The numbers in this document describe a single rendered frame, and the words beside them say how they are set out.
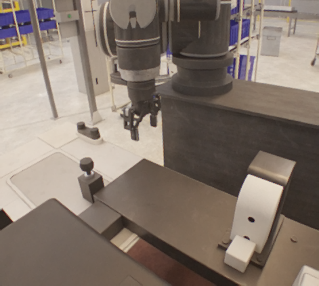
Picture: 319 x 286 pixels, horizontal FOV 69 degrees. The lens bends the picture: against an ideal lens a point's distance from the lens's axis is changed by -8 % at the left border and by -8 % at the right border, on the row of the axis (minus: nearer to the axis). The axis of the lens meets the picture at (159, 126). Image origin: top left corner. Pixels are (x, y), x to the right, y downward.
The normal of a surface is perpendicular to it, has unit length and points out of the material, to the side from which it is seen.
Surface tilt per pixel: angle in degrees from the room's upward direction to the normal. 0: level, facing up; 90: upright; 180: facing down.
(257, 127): 90
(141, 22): 95
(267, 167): 0
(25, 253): 0
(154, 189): 0
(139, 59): 90
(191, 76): 90
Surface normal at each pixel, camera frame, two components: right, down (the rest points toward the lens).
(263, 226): -0.61, 0.40
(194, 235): -0.04, -0.88
